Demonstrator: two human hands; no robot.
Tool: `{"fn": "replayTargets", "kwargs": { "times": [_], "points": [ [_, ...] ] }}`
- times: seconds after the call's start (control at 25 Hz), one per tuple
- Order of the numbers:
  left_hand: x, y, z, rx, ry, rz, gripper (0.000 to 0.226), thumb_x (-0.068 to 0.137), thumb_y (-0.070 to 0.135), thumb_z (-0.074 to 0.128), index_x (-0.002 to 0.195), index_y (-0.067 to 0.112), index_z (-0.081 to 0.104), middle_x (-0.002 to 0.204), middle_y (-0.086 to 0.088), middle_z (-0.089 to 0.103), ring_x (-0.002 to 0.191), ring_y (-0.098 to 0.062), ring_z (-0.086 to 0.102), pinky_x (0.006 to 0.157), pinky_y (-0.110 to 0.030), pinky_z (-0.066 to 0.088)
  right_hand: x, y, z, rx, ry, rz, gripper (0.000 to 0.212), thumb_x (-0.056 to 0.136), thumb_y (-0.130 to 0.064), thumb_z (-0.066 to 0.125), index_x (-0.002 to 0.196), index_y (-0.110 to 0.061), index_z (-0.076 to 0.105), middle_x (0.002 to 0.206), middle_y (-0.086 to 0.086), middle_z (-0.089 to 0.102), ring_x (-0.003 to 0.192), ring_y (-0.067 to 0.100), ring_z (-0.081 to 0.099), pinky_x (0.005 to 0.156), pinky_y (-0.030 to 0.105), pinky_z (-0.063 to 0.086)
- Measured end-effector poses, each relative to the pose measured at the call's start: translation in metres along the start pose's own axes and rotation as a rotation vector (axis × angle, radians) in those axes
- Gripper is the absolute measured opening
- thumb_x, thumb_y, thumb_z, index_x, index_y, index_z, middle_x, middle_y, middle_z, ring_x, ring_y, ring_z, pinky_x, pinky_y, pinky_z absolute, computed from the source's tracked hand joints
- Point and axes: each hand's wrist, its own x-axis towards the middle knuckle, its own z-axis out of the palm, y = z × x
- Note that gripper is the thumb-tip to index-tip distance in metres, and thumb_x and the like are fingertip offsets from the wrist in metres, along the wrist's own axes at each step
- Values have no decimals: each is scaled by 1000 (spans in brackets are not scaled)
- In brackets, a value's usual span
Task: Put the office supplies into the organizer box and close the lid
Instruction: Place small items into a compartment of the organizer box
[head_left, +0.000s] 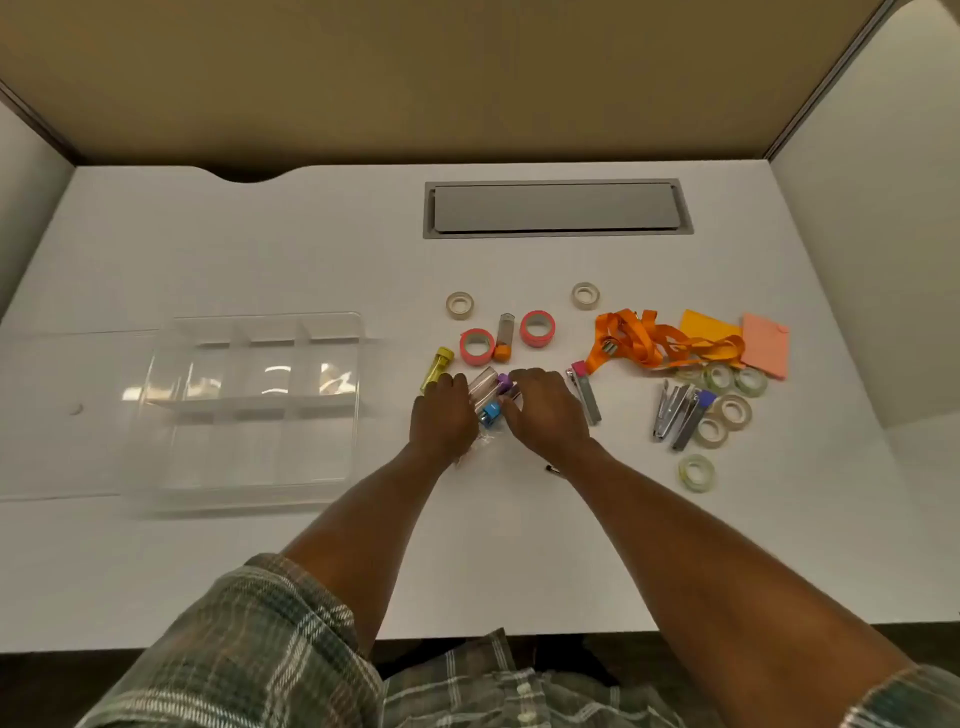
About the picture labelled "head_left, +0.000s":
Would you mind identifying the person's right hand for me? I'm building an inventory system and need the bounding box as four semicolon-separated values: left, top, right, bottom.
498;367;605;475

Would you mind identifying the person's left hand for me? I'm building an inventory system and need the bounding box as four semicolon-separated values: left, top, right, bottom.
410;372;480;466

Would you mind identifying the pink tape roll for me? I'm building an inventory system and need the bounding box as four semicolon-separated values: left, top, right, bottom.
519;309;557;349
459;328;497;367

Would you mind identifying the orange lanyard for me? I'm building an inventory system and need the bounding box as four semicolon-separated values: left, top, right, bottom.
584;308;748;375

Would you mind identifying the orange sticky note pad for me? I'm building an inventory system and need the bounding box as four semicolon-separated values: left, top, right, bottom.
678;308;744;346

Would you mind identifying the clear plastic organizer box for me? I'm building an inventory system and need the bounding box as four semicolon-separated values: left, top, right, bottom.
123;311;369;519

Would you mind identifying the pink sticky note pad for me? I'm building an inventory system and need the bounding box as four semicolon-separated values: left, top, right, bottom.
740;313;791;382

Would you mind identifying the person's left forearm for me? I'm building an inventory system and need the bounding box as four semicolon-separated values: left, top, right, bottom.
281;442;460;658

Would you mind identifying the person's right forearm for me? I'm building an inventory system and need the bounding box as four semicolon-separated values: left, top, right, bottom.
558;442;920;728

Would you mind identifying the green plaid shirt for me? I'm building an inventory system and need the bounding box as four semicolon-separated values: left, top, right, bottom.
74;553;960;728

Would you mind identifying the tan partition panel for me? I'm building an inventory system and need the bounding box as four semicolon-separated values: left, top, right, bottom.
0;0;901;166

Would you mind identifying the clear plastic lid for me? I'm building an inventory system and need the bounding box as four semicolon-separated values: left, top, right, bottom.
0;329;163;502

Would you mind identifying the white divider panel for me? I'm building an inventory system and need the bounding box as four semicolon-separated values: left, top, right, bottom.
0;97;76;316
772;0;960;429

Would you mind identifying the grey cable tray cover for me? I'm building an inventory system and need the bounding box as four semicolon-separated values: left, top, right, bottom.
423;178;695;240

